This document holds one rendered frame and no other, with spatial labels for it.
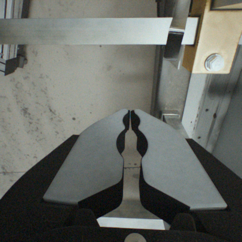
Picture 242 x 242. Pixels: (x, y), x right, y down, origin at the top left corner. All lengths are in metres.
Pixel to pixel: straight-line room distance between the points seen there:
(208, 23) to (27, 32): 0.22
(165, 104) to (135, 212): 0.27
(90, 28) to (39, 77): 1.07
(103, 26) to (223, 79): 0.41
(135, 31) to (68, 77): 1.00
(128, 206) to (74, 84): 1.02
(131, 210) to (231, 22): 0.28
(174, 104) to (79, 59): 0.82
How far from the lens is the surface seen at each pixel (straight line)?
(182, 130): 0.39
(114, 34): 0.24
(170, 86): 0.43
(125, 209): 0.29
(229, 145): 0.61
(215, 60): 0.24
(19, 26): 0.28
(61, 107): 1.32
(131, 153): 1.46
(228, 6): 0.22
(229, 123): 0.61
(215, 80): 0.56
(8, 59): 1.10
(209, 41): 0.25
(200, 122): 0.60
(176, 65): 0.33
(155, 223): 0.29
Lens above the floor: 1.10
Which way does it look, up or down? 60 degrees down
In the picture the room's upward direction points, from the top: 175 degrees counter-clockwise
